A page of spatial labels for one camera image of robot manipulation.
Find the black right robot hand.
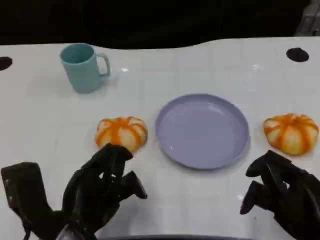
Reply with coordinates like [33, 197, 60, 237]
[239, 149, 320, 240]

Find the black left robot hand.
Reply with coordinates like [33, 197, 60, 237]
[61, 142, 149, 236]

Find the orange and white bread roll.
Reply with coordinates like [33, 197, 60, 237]
[95, 116, 149, 153]
[262, 113, 320, 157]

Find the lilac plate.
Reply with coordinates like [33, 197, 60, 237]
[154, 93, 251, 171]

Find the pale green mug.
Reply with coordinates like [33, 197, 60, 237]
[59, 42, 112, 94]

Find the grey background machine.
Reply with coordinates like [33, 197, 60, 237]
[296, 0, 320, 37]

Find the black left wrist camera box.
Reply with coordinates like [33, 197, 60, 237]
[0, 161, 55, 227]

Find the black table cable hole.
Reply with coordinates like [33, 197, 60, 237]
[285, 47, 310, 62]
[0, 56, 13, 71]

